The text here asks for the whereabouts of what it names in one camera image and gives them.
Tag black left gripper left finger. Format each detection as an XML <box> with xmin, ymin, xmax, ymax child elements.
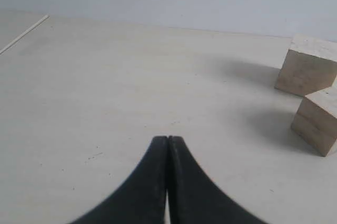
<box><xmin>72</xmin><ymin>136</ymin><xmax>168</xmax><ymax>223</ymax></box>

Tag second largest wooden cube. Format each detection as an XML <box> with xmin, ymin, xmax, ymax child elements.
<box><xmin>291</xmin><ymin>86</ymin><xmax>336</xmax><ymax>157</ymax></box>

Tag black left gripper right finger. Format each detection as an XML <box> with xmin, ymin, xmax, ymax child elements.
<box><xmin>167</xmin><ymin>136</ymin><xmax>265</xmax><ymax>223</ymax></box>

